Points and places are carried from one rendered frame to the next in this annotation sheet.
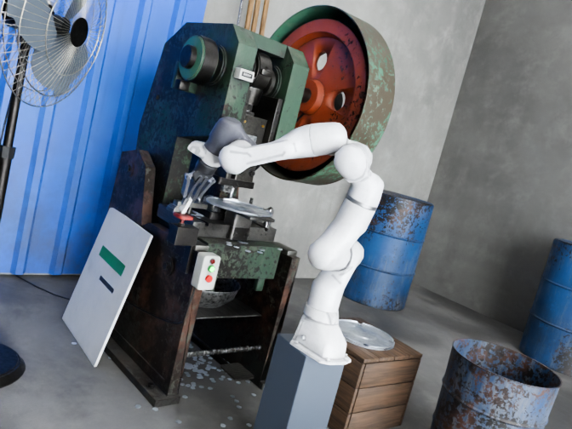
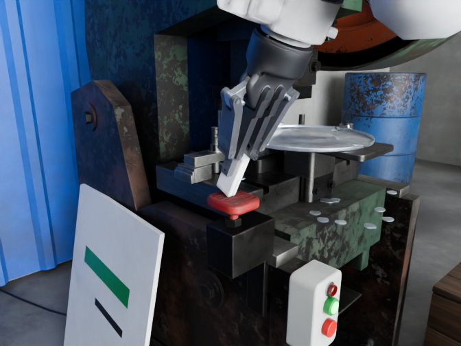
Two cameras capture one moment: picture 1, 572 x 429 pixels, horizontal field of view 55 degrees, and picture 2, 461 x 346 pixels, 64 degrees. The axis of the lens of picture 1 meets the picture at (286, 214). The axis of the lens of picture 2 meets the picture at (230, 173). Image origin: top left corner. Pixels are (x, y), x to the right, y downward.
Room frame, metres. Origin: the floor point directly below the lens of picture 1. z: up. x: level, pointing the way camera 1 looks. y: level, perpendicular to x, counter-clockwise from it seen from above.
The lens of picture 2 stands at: (1.51, 0.38, 0.94)
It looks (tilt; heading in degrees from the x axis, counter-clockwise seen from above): 16 degrees down; 359
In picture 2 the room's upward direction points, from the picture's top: straight up
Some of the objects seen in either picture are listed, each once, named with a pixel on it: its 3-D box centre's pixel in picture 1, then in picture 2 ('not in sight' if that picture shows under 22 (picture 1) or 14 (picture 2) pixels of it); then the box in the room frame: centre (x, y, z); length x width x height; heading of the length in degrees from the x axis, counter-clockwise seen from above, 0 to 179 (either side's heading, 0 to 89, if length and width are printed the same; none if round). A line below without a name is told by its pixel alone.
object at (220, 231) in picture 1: (217, 222); (262, 171); (2.42, 0.29, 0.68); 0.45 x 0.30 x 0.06; 133
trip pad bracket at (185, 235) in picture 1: (180, 248); (241, 270); (2.04, 0.36, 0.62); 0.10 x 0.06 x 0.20; 133
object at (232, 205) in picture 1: (239, 206); (305, 136); (2.33, 0.20, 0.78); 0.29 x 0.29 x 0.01
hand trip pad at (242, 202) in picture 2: (181, 223); (232, 219); (2.03, 0.37, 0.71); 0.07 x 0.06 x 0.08; 43
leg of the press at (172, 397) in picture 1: (139, 258); (148, 266); (2.34, 0.58, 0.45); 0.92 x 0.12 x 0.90; 43
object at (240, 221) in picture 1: (242, 225); (322, 168); (2.29, 0.17, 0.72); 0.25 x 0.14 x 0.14; 43
